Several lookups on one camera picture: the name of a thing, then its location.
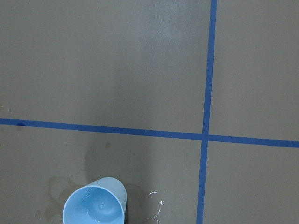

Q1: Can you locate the light blue plastic cup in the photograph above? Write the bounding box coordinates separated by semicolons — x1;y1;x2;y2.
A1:
62;177;127;224

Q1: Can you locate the brown paper table cover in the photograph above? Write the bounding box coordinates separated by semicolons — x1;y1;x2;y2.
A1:
0;0;299;224

